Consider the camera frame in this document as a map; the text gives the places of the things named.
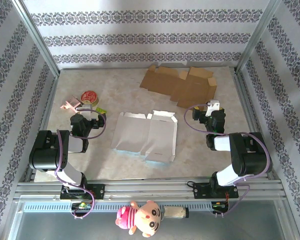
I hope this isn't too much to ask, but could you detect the clear jar with beige filling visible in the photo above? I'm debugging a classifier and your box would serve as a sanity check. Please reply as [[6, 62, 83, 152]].
[[162, 205, 190, 220]]

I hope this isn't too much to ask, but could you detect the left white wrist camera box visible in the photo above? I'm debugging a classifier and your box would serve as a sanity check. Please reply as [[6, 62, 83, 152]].
[[76, 107, 94, 121]]

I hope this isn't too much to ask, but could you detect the brown cardboard box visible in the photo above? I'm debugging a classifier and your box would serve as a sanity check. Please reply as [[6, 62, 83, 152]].
[[139, 64, 218, 110]]

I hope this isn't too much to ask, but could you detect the white and blue paper box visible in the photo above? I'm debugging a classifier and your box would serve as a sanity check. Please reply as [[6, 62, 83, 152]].
[[110, 110, 178, 163]]

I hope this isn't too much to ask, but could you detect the pink plush doll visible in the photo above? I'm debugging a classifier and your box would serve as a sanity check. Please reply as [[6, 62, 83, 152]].
[[114, 199, 165, 238]]

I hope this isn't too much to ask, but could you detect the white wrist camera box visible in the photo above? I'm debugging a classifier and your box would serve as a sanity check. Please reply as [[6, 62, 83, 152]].
[[206, 99, 221, 117], [76, 107, 94, 121]]

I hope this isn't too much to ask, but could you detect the pink plastic toy piece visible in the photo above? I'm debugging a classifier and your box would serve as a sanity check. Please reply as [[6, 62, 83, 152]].
[[60, 94, 82, 112]]

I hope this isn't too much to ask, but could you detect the aluminium side rail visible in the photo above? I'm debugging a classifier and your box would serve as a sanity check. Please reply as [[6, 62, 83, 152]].
[[231, 67, 282, 181], [23, 74, 60, 182]]

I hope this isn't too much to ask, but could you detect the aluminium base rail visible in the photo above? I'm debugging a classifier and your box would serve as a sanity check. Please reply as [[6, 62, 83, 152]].
[[13, 176, 287, 201]]

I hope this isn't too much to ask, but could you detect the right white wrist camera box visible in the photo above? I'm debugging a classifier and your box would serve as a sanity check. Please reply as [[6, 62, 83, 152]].
[[206, 99, 221, 117]]

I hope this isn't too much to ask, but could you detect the aluminium frame post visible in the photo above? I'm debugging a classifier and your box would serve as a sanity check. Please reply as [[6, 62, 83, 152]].
[[11, 0, 61, 78], [234, 0, 283, 75]]

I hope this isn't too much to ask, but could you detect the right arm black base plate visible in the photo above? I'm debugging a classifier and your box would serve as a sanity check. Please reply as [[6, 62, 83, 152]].
[[192, 181, 239, 200]]

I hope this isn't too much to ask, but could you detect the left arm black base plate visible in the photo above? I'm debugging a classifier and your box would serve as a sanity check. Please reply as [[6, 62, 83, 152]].
[[59, 183, 106, 201]]

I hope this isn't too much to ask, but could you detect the gold tin with red lid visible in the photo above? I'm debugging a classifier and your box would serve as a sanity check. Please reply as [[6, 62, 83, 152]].
[[80, 90, 100, 109]]

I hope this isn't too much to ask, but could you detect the small circuit board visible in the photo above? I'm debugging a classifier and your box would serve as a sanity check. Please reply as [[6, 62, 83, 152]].
[[211, 201, 230, 210], [71, 202, 92, 210]]

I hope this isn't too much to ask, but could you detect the grey slotted cable duct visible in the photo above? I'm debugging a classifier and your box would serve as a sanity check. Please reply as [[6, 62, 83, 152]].
[[22, 201, 231, 213]]

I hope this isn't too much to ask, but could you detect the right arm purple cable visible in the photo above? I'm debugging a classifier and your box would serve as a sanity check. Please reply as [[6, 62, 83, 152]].
[[183, 103, 273, 219]]

